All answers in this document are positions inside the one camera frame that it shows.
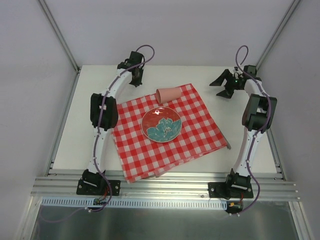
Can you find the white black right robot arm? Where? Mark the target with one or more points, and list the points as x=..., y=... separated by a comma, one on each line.
x=257, y=119

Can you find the aluminium frame post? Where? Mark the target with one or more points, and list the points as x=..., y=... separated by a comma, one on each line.
x=59, y=35
x=294, y=4

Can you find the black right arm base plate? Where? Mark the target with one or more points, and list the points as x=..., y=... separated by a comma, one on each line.
x=221, y=190

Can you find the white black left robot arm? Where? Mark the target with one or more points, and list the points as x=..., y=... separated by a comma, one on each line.
x=104, y=114

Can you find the white slotted cable duct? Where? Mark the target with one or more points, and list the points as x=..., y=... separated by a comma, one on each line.
x=89, y=202

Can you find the red teal ceramic plate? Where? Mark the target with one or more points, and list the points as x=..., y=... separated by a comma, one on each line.
x=161, y=124

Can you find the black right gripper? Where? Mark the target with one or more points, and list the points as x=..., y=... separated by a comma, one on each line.
x=230, y=82

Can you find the salmon pink plastic cup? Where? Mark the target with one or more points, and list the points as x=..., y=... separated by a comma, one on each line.
x=164, y=95

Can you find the silver table knife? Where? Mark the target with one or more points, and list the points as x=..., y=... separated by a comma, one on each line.
x=227, y=144

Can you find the aluminium frame post left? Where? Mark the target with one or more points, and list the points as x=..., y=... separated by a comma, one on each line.
x=59, y=35

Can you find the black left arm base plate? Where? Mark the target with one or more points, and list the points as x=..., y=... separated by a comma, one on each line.
x=89, y=189

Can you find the aluminium front rail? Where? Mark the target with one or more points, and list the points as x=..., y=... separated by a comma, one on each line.
x=171, y=185

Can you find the red white checkered cloth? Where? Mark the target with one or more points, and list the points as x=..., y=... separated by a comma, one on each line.
x=141, y=157

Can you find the aluminium frame post right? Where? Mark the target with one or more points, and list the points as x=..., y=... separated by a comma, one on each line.
x=294, y=4

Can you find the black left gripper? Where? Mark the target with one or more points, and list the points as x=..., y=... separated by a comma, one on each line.
x=136, y=75

